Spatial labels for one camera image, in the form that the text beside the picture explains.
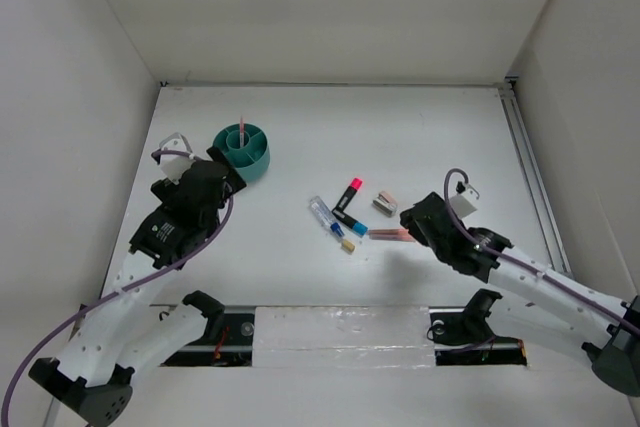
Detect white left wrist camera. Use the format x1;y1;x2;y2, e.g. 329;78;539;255
151;132;196;184

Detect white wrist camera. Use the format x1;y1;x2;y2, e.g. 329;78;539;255
449;181;480;219
151;132;196;184

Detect small yellow eraser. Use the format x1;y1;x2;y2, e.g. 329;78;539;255
341;240;355;253

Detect clear glue bottle blue cap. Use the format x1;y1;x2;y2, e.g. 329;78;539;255
309;196;345;239

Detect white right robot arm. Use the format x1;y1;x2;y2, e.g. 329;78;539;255
400;192;639;397

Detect teal round desk organizer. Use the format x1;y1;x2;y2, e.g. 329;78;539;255
212;123;271;183

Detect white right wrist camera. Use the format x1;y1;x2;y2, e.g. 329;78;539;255
449;181;480;219

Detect black marker blue cap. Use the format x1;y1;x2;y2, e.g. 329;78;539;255
332;209;368;236

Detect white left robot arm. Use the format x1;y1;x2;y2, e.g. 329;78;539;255
27;147;246;426

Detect black marker pink cap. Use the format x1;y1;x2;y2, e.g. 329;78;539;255
333;178;362;212

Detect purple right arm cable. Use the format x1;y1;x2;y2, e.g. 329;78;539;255
443;168;640;338

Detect pink highlighter clear cap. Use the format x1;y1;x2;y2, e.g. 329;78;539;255
367;229;415;242

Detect aluminium side rail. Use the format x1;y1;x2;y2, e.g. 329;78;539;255
496;77;574;279

